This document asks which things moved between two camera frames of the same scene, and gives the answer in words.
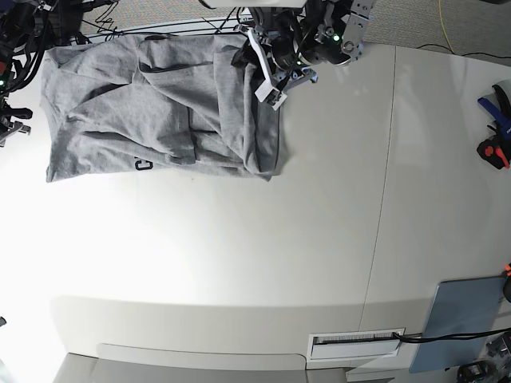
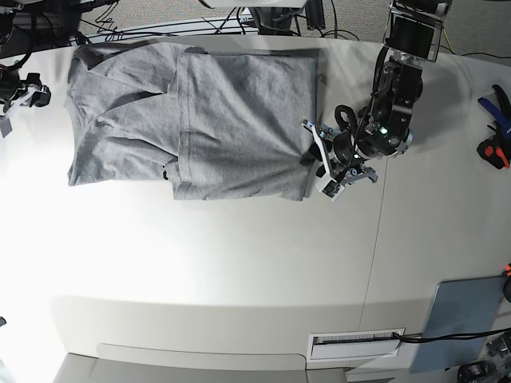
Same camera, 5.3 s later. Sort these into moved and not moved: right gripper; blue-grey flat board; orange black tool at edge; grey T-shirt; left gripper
Moved: right gripper; grey T-shirt; left gripper
Not moved: orange black tool at edge; blue-grey flat board
